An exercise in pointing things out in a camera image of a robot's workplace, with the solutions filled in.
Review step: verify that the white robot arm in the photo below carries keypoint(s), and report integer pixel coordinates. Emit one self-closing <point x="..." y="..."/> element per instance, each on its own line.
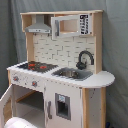
<point x="17" y="122"/>

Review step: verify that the black toy faucet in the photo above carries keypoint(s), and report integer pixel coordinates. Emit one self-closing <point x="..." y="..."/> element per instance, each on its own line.
<point x="82" y="63"/>

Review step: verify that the open white oven door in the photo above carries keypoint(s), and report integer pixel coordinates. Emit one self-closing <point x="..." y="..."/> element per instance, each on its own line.
<point x="5" y="106"/>

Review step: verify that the left red stove knob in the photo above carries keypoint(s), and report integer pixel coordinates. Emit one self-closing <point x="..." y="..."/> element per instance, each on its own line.
<point x="15" y="78"/>

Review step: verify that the red stove knob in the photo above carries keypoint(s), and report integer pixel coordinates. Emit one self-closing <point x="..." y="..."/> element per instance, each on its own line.
<point x="34" y="83"/>
<point x="15" y="78"/>

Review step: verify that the black stovetop red burners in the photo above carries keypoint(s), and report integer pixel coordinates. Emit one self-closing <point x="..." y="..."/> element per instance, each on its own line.
<point x="37" y="66"/>

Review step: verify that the grey fabric backdrop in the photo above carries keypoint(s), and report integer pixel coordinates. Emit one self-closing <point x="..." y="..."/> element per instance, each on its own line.
<point x="115" y="44"/>

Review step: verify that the white microwave door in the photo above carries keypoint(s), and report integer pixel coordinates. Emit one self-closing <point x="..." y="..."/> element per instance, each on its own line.
<point x="71" y="25"/>

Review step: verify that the grey door handle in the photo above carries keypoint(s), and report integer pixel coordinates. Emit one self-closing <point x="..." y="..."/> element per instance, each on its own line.
<point x="49" y="110"/>

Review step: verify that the right red stove knob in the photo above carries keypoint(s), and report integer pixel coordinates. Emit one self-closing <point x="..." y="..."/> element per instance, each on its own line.
<point x="34" y="83"/>

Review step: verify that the white fridge door with dispenser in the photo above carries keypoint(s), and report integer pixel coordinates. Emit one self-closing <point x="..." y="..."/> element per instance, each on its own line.
<point x="66" y="106"/>

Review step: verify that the grey range hood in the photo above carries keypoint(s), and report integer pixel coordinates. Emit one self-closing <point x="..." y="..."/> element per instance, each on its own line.
<point x="39" y="26"/>

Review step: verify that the wooden toy kitchen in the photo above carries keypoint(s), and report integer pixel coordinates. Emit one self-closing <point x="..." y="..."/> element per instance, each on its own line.
<point x="28" y="101"/>

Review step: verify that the grey metal sink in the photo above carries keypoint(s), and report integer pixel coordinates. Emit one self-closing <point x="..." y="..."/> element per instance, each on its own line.
<point x="72" y="74"/>

